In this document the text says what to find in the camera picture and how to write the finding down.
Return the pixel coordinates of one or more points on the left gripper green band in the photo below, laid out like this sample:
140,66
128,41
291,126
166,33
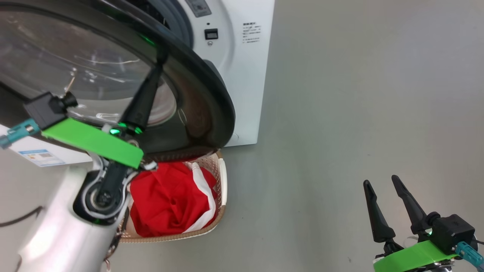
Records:
94,141

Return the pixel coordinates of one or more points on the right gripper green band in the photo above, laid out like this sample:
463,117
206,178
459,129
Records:
412,258

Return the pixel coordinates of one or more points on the black round glass washer door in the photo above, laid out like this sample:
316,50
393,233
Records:
204,113

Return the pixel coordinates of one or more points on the red and white garment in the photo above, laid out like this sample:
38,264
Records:
166,204

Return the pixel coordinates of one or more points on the white front-load washing machine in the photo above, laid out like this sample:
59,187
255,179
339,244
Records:
249,75

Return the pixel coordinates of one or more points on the cream perforated laundry basket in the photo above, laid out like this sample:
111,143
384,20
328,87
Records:
222,185

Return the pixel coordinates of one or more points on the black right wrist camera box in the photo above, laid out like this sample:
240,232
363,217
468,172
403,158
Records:
452,234

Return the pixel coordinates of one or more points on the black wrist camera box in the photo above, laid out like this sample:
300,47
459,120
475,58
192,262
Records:
452,234
45,110

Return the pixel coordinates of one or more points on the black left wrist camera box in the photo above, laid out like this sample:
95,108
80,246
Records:
45,110

